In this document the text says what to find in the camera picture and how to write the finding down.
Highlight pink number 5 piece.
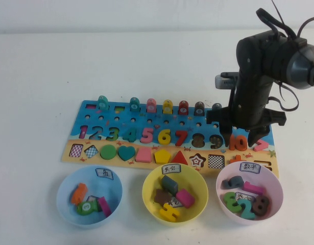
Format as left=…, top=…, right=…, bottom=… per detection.
left=140, top=127, right=155, bottom=144

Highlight paper label marked 其它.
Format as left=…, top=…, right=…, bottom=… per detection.
left=161, top=164, right=182, bottom=175
left=169, top=196, right=184, bottom=208

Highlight light blue plastic bowl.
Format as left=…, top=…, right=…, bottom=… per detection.
left=56, top=165, right=124, bottom=226

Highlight yellow number 6 piece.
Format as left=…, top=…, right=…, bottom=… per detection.
left=158, top=128, right=172, bottom=145

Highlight red number 7 piece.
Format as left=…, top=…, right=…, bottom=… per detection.
left=174, top=130, right=188, bottom=146

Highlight green circle piece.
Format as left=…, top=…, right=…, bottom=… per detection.
left=100, top=144, right=117, bottom=160

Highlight teal fish piece numbered 2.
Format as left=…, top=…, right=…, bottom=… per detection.
left=98, top=95, right=109, bottom=111

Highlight yellow pentagon piece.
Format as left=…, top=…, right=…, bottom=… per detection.
left=154, top=149, right=172, bottom=165

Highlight pink math sign piece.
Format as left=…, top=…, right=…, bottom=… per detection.
left=253, top=139, right=269, bottom=152

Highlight colourful wooden puzzle board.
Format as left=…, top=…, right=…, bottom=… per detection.
left=60, top=100, right=280, bottom=180

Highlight teal number 2 piece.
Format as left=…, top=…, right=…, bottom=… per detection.
left=237, top=200, right=257, bottom=221

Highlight grey number 9 piece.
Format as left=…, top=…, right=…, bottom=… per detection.
left=221, top=176, right=244, bottom=191

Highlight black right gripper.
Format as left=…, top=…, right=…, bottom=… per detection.
left=206, top=73, right=286, bottom=148

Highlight teal number 4 piece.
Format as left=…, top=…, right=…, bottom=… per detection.
left=123, top=127, right=137, bottom=143

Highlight teal heart piece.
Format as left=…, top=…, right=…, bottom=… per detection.
left=117, top=145, right=136, bottom=162

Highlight green number 3 piece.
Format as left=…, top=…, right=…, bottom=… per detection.
left=222, top=191, right=240, bottom=213

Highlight teal fish piece numbered 4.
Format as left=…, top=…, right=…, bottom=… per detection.
left=129, top=96, right=140, bottom=112

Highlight yellow fish piece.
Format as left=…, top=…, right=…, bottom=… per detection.
left=162, top=99, right=174, bottom=114

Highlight orange number 10 piece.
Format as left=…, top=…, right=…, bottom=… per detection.
left=228, top=133, right=249, bottom=151

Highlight paper label marked 数字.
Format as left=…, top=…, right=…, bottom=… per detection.
left=234, top=191, right=252, bottom=201
left=240, top=162, right=261, bottom=174

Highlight black looped cable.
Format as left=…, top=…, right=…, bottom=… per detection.
left=268, top=80, right=300, bottom=112

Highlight magenta square piece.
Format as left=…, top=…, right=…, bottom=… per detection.
left=175, top=188, right=196, bottom=208

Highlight magenta number 1 piece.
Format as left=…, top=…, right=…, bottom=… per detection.
left=243, top=180, right=264, bottom=196

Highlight orange fish piece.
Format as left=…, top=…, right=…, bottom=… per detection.
left=71, top=182, right=88, bottom=205

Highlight yellow math sign piece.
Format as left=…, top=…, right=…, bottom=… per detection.
left=159, top=203, right=180, bottom=221

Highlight red triangle piece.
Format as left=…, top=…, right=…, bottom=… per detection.
left=171, top=150, right=190, bottom=164

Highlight thin black arc cable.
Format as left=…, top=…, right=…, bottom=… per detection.
left=297, top=16, right=314, bottom=39

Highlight pink trapezoid piece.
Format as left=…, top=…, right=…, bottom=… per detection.
left=135, top=148, right=153, bottom=163

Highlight dark grey rectangle piece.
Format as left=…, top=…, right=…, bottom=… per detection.
left=161, top=175, right=180, bottom=194

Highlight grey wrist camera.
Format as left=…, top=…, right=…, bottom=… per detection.
left=214, top=74, right=237, bottom=90

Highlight red fish piece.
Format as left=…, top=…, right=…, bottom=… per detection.
left=178, top=100, right=189, bottom=115

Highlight green fish piece numbered 3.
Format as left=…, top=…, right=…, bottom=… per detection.
left=75, top=200, right=99, bottom=216

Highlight pink fish piece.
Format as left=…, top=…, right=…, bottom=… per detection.
left=146, top=98, right=157, bottom=113

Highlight pink plastic bowl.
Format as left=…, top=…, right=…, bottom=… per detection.
left=215, top=161, right=284, bottom=226

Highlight brown fish piece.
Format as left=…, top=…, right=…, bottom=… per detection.
left=194, top=102, right=206, bottom=116

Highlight brown number 8 piece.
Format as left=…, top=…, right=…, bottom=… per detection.
left=252, top=194, right=271, bottom=217

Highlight yellow plastic bowl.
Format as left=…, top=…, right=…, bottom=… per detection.
left=142, top=164, right=209, bottom=228

